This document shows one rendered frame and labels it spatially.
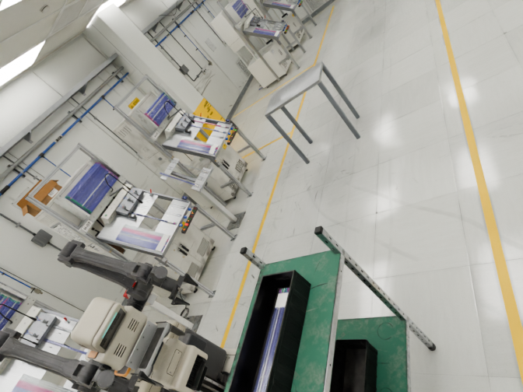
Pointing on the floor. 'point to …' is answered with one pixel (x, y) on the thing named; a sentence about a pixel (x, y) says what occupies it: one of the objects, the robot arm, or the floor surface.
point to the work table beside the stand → (279, 99)
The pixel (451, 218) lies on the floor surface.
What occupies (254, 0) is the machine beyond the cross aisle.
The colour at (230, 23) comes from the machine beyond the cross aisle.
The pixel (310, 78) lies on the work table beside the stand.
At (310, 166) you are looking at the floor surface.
